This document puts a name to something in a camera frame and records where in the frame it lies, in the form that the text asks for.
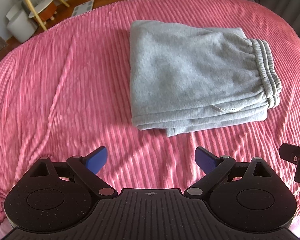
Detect pink ribbed blanket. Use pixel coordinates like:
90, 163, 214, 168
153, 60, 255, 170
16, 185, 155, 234
0, 0, 300, 230

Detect grey pants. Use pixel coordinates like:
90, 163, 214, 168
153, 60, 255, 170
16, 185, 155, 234
129, 20, 282, 137

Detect small white cylinder bin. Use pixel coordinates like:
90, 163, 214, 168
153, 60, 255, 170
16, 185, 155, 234
6, 1, 25, 22

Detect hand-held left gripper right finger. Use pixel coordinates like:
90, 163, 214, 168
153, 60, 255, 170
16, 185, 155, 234
184, 146, 274, 200

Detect small round side table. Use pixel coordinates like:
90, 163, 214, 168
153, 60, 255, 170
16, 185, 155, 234
27, 0, 58, 22

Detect light purple cloth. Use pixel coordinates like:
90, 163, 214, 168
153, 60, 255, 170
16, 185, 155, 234
0, 217, 14, 240

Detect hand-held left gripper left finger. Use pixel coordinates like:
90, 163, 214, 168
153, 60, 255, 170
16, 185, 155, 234
22, 146, 117, 198

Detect white bathroom scale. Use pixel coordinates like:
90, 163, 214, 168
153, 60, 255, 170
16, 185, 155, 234
72, 1, 95, 18

